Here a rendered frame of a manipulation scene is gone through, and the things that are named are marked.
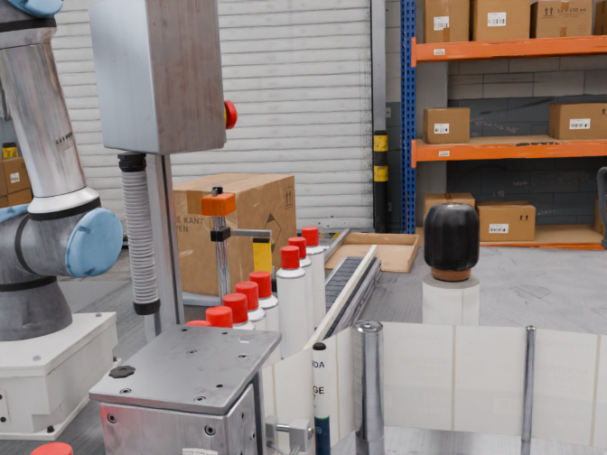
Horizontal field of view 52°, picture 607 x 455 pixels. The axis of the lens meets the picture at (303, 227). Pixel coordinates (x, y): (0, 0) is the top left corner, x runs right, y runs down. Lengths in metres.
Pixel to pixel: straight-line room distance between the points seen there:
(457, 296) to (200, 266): 0.82
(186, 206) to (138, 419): 1.12
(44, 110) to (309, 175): 4.31
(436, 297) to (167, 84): 0.49
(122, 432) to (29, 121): 0.67
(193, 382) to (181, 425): 0.03
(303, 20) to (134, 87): 4.49
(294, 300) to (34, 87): 0.54
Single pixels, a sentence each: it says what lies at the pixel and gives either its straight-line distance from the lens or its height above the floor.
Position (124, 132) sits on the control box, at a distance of 0.83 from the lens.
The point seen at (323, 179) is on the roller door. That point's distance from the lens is 5.26.
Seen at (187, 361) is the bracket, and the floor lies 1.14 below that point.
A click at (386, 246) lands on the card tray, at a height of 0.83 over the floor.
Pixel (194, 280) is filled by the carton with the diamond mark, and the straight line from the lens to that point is 1.61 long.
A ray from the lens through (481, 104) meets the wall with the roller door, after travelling 5.42.
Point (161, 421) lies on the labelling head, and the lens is 0.48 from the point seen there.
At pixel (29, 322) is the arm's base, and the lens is 1.21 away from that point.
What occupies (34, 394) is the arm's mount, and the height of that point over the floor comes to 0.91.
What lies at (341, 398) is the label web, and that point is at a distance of 0.81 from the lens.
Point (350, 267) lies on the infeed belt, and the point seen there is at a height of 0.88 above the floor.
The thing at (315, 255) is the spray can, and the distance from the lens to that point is 1.21.
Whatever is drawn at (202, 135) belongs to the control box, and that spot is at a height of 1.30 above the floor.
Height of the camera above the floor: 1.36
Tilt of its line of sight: 13 degrees down
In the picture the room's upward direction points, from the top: 2 degrees counter-clockwise
